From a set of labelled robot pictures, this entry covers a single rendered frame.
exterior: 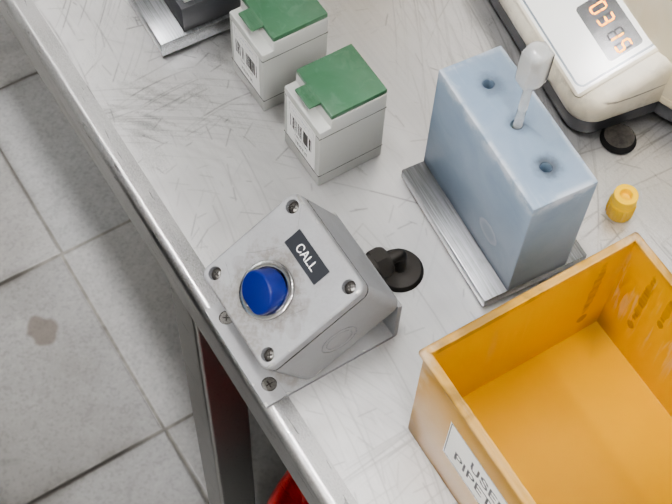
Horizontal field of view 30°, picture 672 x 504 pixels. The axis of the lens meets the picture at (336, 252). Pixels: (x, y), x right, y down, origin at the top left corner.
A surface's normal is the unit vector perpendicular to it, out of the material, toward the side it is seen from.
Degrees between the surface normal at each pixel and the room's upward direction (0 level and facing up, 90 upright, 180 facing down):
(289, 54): 90
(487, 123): 0
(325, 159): 90
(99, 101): 0
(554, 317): 90
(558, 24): 25
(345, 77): 0
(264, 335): 30
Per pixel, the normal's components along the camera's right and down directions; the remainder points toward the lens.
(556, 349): 0.04, -0.49
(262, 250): -0.40, -0.20
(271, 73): 0.53, 0.75
